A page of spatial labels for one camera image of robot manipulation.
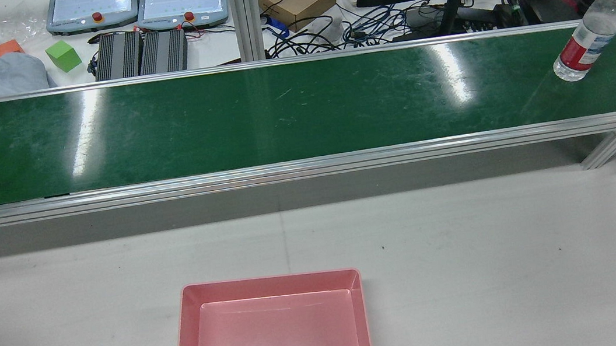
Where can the pink plastic basket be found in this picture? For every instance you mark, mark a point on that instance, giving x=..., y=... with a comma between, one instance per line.
x=281, y=341

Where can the light blue cloth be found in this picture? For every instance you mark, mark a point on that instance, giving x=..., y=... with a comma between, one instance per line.
x=2, y=76

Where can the orange block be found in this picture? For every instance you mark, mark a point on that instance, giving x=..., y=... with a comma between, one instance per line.
x=9, y=48

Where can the crumpled clear plastic wrap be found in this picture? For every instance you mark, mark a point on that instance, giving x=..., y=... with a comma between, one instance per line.
x=25, y=22

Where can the green foam cube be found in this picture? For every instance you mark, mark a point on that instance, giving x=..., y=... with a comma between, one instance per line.
x=63, y=56

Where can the grey teach pendant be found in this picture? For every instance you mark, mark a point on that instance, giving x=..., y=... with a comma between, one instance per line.
x=88, y=6
x=181, y=3

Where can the black finned power box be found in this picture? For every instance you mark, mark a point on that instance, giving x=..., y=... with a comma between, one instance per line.
x=117, y=56
x=164, y=52

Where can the green conveyor belt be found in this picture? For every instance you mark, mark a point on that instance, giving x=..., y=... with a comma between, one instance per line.
x=278, y=118

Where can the aluminium profile post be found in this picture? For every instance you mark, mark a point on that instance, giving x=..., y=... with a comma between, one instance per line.
x=244, y=16

